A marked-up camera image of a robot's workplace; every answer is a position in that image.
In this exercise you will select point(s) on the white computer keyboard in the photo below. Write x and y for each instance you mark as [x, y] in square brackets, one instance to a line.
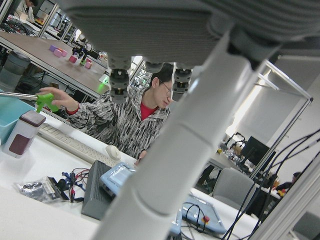
[72, 146]

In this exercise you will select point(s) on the black computer monitor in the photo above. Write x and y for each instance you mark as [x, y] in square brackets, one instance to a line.
[255, 151]

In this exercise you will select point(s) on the person in zebra-pattern jacket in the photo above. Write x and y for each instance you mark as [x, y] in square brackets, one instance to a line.
[120, 125]

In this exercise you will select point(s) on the grey trash bin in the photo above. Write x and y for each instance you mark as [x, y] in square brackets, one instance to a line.
[13, 70]

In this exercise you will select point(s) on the person in white coat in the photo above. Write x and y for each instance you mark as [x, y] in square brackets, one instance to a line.
[26, 8]

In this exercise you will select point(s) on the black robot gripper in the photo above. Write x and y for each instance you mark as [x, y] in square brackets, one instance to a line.
[79, 51]

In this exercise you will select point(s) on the clear bag of black parts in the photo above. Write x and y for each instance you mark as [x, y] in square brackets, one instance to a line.
[37, 188]

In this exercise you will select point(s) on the teal plastic bin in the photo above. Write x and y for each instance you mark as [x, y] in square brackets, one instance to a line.
[11, 112]

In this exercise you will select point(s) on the aluminium cell frame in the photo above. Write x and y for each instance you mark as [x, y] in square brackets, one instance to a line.
[287, 80]

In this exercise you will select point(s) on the aluminium profile beam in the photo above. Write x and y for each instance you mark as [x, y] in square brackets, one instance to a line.
[290, 200]

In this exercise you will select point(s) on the white container with maroon lid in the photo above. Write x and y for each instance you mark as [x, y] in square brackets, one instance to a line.
[21, 137]

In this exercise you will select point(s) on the purple foam cube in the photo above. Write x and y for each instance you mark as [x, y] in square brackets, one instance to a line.
[52, 48]

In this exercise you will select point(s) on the grey office chair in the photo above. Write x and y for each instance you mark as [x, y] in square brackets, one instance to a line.
[233, 190]

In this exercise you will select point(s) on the brown work table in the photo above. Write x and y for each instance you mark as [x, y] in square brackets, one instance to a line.
[45, 60]

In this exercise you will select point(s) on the green glowing device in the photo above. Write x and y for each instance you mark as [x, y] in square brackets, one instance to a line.
[104, 83]

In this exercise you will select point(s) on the pink foam cube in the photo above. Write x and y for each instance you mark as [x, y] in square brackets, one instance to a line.
[64, 53]
[88, 65]
[57, 53]
[73, 59]

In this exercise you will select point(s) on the white computer mouse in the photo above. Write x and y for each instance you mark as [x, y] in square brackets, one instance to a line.
[113, 152]

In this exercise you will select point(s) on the red and blue clip leads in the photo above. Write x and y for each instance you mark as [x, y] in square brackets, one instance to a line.
[75, 182]

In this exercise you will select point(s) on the blue teach pendant red button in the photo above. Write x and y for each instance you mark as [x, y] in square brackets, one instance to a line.
[212, 217]

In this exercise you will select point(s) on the grey white left robot hand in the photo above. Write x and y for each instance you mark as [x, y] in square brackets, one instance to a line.
[160, 32]

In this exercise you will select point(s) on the grey metal box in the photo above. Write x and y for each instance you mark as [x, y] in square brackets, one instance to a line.
[96, 190]

